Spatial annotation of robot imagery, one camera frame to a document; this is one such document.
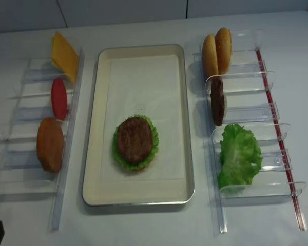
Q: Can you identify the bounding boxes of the golden bun half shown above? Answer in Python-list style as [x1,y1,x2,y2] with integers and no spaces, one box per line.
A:
[215,27,232,74]
[202,34,219,78]

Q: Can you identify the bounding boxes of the yellow cheese slices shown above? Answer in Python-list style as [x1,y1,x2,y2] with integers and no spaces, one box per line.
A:
[51,31,79,84]

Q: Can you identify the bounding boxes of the brown meat patty in rack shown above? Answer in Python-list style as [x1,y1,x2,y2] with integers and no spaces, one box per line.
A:
[210,77,225,126]

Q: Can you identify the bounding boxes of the clear acrylic rack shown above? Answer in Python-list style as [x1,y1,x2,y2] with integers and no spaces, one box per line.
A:
[0,37,85,231]
[194,27,307,233]

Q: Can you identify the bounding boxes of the white paper tray liner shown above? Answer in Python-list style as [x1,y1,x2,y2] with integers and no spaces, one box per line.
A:
[100,55,185,182]

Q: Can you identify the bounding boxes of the green lettuce leaf in rack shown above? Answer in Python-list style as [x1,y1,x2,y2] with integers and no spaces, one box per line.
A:
[218,124,263,188]

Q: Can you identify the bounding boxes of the golden bun half front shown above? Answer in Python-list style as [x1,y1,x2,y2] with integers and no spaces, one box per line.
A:
[202,34,219,78]

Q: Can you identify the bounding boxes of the bottom bun on tray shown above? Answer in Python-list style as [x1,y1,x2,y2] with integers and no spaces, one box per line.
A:
[130,166,148,172]

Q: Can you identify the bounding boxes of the cream metal tray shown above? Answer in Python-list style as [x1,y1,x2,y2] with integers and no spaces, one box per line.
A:
[82,44,195,206]

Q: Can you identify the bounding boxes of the golden bun half rear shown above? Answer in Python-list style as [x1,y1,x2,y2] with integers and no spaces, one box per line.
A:
[215,27,232,74]

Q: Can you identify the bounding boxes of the clear acrylic left rack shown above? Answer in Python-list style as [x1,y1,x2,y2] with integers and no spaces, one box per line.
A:
[0,37,85,231]

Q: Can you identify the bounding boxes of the toasted brown bun slice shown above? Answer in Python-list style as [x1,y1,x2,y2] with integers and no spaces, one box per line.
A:
[36,117,65,173]

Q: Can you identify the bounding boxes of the green lettuce on tray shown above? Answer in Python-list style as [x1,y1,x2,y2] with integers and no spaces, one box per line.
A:
[112,114,159,171]

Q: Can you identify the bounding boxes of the clear acrylic right rack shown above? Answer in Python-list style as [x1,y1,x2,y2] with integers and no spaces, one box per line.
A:
[194,27,307,233]

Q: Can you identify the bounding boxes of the brown meat patty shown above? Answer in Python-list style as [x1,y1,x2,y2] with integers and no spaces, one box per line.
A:
[210,77,225,126]
[117,116,153,166]

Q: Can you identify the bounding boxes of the red tomato slice in rack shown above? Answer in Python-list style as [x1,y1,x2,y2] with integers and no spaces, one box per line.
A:
[51,77,67,120]

